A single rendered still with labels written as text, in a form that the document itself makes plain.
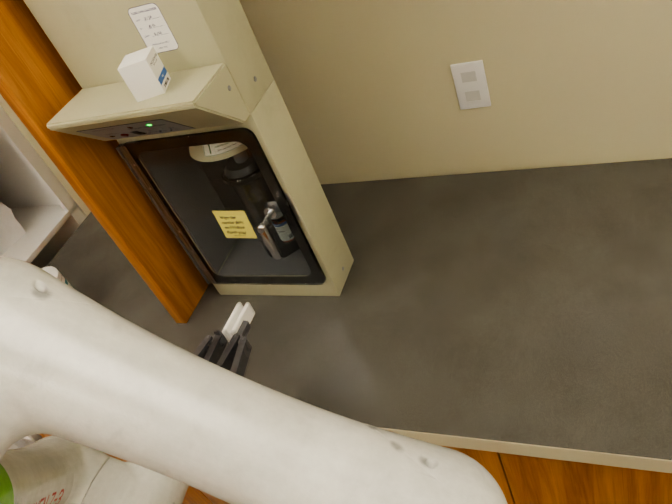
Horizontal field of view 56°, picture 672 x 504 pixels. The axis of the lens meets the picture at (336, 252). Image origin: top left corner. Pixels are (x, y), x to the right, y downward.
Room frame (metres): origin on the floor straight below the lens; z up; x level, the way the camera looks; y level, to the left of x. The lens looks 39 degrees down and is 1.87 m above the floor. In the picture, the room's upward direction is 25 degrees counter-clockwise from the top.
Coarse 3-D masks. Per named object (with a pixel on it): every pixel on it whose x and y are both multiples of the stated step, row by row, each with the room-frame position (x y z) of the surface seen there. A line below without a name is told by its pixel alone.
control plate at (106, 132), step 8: (152, 120) 0.99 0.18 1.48; (160, 120) 0.98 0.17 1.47; (96, 128) 1.06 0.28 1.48; (104, 128) 1.05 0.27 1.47; (112, 128) 1.05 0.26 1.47; (120, 128) 1.05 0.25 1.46; (128, 128) 1.04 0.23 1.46; (136, 128) 1.04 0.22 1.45; (144, 128) 1.04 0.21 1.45; (152, 128) 1.04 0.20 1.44; (160, 128) 1.03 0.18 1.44; (168, 128) 1.03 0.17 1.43; (176, 128) 1.03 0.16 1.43; (184, 128) 1.03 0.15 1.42; (192, 128) 1.02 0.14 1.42; (104, 136) 1.11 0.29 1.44; (120, 136) 1.11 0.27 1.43; (128, 136) 1.10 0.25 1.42
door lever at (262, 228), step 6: (264, 210) 1.02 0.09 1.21; (270, 210) 1.01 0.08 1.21; (270, 216) 1.00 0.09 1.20; (264, 222) 0.99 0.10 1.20; (258, 228) 0.98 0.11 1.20; (264, 228) 0.97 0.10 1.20; (264, 234) 0.97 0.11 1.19; (270, 234) 0.98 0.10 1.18; (264, 240) 0.98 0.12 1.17; (270, 240) 0.97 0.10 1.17; (270, 246) 0.97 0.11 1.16; (276, 246) 0.98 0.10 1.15; (270, 252) 0.98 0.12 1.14; (276, 252) 0.97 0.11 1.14; (276, 258) 0.97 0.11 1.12
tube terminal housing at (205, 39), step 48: (48, 0) 1.15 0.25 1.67; (96, 0) 1.10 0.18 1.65; (144, 0) 1.05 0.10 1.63; (192, 0) 1.00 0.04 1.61; (96, 48) 1.13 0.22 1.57; (192, 48) 1.02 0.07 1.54; (240, 48) 1.04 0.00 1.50; (288, 144) 1.05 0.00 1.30; (288, 192) 1.00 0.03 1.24; (336, 240) 1.06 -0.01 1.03; (240, 288) 1.14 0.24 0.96; (288, 288) 1.06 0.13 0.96; (336, 288) 1.00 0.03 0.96
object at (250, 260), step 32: (160, 160) 1.12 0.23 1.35; (192, 160) 1.08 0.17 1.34; (224, 160) 1.04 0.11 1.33; (256, 160) 1.00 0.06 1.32; (160, 192) 1.15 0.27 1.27; (192, 192) 1.10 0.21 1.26; (224, 192) 1.06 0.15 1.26; (256, 192) 1.02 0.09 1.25; (192, 224) 1.13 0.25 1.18; (256, 224) 1.04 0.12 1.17; (288, 224) 1.00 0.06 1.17; (224, 256) 1.11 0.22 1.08; (256, 256) 1.07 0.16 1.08; (288, 256) 1.02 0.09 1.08
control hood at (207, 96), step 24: (192, 72) 1.01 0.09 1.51; (216, 72) 0.97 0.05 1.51; (96, 96) 1.10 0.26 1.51; (120, 96) 1.05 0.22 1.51; (168, 96) 0.96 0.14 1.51; (192, 96) 0.92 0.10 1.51; (216, 96) 0.95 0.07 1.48; (240, 96) 0.99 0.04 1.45; (72, 120) 1.05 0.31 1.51; (96, 120) 1.02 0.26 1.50; (120, 120) 1.00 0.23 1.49; (144, 120) 0.99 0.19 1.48; (168, 120) 0.98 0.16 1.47; (192, 120) 0.98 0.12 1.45; (216, 120) 0.97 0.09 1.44; (240, 120) 0.97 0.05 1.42
